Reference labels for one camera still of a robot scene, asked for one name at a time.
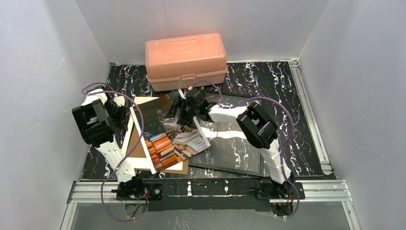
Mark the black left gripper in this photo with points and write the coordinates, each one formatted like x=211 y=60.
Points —
x=117 y=112

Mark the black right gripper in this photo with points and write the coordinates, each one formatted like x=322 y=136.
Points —
x=183 y=108

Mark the cat photo print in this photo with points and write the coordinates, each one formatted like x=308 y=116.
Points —
x=191 y=137

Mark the black picture frame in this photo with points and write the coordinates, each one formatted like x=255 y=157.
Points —
x=228 y=165

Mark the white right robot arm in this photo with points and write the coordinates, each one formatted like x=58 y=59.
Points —
x=259 y=129

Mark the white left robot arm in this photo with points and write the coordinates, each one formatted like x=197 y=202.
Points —
x=99 y=118

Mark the pink plastic storage box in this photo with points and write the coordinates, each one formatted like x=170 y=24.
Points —
x=177 y=63

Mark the brown cardboard backing board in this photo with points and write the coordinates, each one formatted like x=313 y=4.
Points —
x=156 y=152

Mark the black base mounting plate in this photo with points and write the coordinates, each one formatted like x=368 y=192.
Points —
x=257 y=193

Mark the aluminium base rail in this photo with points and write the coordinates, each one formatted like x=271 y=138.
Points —
x=315 y=191

